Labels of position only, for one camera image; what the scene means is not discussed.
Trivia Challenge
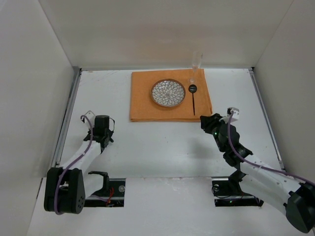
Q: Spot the black spoon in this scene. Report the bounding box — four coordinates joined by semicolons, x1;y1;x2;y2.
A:
189;84;197;115

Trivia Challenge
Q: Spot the patterned ceramic plate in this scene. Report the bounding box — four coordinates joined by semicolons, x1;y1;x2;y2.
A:
150;79;186;108

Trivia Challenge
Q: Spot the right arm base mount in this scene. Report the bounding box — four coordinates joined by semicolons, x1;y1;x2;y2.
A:
211;170;264;207

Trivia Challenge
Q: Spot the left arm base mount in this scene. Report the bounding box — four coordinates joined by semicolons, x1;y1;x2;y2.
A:
84;171;126;207

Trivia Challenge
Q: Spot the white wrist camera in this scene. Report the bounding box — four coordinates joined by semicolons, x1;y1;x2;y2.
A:
220;107;240;123
80;110;96;124

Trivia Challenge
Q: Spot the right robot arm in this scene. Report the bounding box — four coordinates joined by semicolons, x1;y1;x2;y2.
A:
200;108;315;234

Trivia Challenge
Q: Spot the clear wine glass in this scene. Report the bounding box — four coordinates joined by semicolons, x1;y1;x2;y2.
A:
189;51;203;84

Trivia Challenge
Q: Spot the orange cloth placemat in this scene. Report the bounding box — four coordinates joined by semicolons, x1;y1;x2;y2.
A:
130;69;213;122

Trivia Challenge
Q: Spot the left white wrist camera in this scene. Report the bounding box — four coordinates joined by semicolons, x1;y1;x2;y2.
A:
80;110;96;124

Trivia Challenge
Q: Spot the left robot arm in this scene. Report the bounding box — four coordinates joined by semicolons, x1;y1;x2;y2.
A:
43;112;114;215

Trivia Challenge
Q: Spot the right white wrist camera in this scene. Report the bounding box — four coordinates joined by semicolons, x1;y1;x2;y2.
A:
220;107;240;123

